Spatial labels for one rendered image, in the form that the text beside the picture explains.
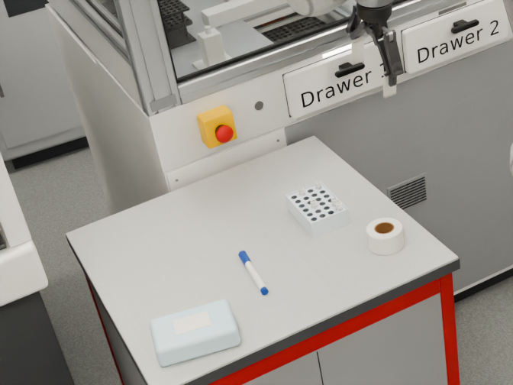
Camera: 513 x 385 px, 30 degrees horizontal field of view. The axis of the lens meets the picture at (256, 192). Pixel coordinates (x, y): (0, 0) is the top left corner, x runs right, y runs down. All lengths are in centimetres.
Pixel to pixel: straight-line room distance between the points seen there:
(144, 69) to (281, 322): 64
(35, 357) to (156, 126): 55
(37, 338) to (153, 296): 31
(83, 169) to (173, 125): 181
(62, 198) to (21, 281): 188
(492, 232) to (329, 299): 108
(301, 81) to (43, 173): 195
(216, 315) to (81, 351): 133
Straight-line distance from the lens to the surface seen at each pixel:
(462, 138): 255
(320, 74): 221
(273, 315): 176
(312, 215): 193
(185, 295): 185
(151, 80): 206
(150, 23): 201
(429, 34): 234
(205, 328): 170
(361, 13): 205
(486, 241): 278
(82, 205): 367
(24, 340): 205
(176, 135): 213
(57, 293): 327
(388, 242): 184
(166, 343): 169
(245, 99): 216
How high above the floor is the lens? 190
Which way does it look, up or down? 33 degrees down
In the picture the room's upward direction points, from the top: 11 degrees counter-clockwise
